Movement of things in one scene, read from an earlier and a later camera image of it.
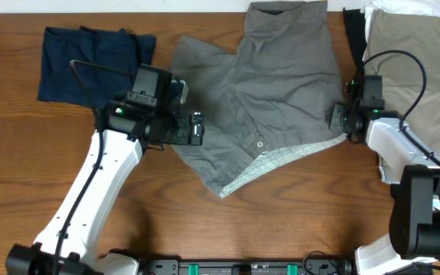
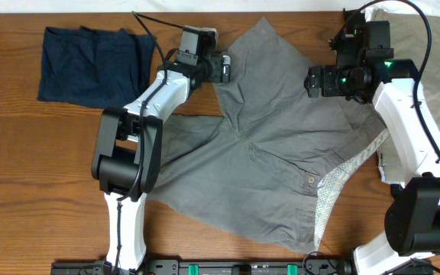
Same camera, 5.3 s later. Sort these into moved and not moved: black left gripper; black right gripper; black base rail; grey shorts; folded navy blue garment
Moved: black right gripper; grey shorts; black left gripper
Not moved: black base rail; folded navy blue garment
